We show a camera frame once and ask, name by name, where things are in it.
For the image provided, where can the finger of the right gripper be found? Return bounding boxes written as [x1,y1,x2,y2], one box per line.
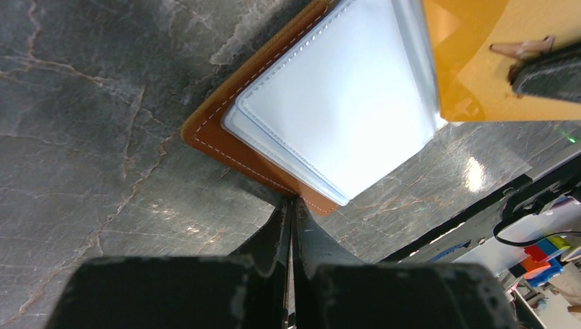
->
[509,42,580,103]

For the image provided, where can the brown leather card holder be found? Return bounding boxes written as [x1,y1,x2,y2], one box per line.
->
[181,1,445,215]

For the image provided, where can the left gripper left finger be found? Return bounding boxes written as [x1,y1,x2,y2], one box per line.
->
[47,198,292,328]

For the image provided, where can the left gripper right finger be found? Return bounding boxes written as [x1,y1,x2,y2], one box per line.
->
[291,197,517,328]

